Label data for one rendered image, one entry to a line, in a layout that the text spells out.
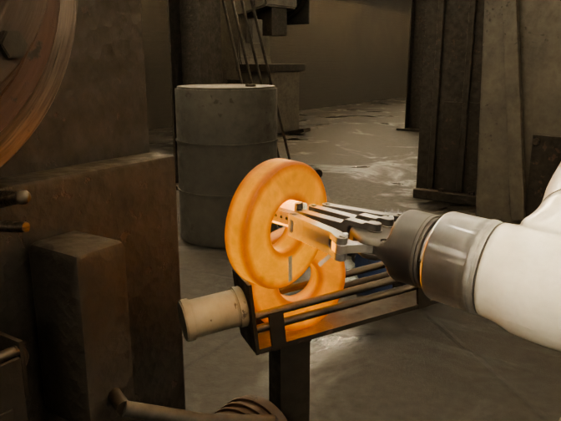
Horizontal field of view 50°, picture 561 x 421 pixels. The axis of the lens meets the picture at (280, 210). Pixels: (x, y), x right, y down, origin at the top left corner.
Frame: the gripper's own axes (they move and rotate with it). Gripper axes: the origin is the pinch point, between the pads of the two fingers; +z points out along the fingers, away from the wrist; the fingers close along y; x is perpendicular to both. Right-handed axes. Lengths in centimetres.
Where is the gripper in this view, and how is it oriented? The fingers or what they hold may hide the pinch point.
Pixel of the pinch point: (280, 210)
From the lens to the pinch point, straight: 71.6
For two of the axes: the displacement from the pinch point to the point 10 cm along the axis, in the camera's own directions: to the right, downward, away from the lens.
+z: -7.6, -2.1, 6.2
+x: 0.4, -9.6, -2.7
